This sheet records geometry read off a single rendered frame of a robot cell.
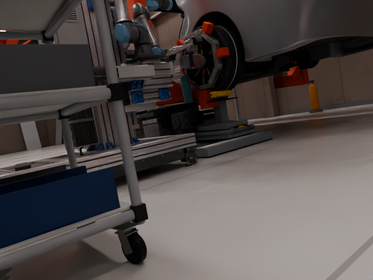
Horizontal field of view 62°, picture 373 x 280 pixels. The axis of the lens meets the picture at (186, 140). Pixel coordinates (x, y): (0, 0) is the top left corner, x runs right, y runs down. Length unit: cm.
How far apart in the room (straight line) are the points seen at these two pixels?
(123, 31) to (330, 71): 505
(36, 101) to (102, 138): 151
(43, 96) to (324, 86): 627
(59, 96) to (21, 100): 8
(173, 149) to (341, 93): 487
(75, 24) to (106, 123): 68
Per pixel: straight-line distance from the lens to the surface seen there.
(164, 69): 237
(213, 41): 290
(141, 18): 274
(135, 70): 207
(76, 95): 79
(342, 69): 660
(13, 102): 75
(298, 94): 703
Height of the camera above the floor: 36
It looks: 4 degrees down
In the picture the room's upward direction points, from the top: 10 degrees counter-clockwise
